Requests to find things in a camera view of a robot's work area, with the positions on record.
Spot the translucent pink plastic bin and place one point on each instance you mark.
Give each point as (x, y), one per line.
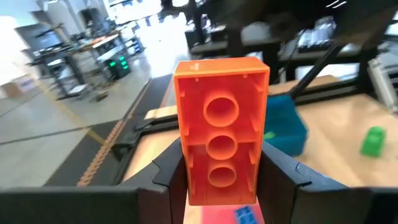
(217, 216)

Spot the white equipment rack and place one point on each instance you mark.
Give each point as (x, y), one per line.
(385, 81)

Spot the black device green lights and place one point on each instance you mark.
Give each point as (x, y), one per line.
(119, 67)

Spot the orange toy brick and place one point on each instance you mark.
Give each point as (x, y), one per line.
(220, 77)

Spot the cardboard box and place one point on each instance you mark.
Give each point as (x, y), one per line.
(12, 88)

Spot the green toy brick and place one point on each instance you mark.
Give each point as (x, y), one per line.
(269, 135)
(373, 141)

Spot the background workbench with equipment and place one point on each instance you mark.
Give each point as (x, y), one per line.
(71, 53)

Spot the teal plastic bin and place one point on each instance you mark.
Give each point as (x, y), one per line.
(283, 124)

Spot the blue toy brick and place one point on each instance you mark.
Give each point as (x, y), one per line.
(245, 216)

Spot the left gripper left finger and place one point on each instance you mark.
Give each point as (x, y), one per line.
(93, 205)

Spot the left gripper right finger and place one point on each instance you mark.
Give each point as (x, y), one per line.
(311, 205)

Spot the black hazard-striped floor mat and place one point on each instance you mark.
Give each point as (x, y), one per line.
(154, 96)

